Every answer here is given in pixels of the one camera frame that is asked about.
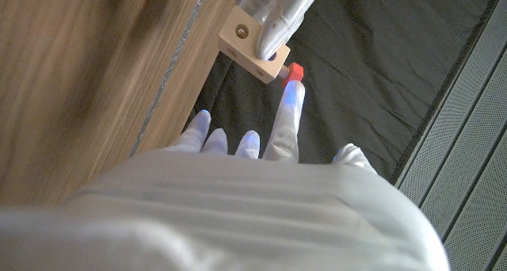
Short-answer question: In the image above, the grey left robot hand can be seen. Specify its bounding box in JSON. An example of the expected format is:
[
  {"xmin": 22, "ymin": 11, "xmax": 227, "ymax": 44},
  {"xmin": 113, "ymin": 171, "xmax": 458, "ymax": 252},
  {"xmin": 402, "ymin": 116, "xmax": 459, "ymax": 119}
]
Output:
[{"xmin": 236, "ymin": 0, "xmax": 326, "ymax": 61}]

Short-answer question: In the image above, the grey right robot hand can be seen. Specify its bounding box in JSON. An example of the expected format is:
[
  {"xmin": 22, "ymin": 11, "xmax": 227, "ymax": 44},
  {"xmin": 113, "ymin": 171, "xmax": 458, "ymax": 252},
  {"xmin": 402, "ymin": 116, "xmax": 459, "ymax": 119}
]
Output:
[{"xmin": 0, "ymin": 79, "xmax": 452, "ymax": 271}]

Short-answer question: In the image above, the wooden block with holes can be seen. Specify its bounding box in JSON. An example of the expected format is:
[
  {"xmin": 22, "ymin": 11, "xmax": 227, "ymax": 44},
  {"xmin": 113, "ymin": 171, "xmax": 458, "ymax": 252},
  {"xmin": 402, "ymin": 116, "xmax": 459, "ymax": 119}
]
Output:
[{"xmin": 218, "ymin": 5, "xmax": 291, "ymax": 85}]

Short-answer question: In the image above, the red-headed screw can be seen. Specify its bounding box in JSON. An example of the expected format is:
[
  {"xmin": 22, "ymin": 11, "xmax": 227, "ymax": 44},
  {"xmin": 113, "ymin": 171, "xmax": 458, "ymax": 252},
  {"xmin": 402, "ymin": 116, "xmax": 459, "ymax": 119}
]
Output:
[{"xmin": 278, "ymin": 62, "xmax": 305, "ymax": 89}]

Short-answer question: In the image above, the black backdrop curtain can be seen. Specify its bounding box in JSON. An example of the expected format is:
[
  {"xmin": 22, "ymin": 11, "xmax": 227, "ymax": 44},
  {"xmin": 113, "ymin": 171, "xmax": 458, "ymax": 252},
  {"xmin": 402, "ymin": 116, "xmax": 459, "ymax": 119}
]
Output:
[{"xmin": 184, "ymin": 0, "xmax": 504, "ymax": 185}]

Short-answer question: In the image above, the wooden table board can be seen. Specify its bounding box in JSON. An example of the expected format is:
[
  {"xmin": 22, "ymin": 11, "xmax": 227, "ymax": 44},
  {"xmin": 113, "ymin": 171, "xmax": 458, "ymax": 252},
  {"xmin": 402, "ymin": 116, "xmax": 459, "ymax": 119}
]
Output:
[{"xmin": 129, "ymin": 0, "xmax": 210, "ymax": 158}]

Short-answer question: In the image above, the grey perforated metal panel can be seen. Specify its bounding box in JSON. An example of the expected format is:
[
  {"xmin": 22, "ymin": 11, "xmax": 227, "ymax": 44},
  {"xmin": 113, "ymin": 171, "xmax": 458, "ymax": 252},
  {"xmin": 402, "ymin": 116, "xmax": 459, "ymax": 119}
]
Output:
[
  {"xmin": 420, "ymin": 48, "xmax": 507, "ymax": 240},
  {"xmin": 443, "ymin": 128, "xmax": 507, "ymax": 271},
  {"xmin": 395, "ymin": 0, "xmax": 507, "ymax": 204}
]

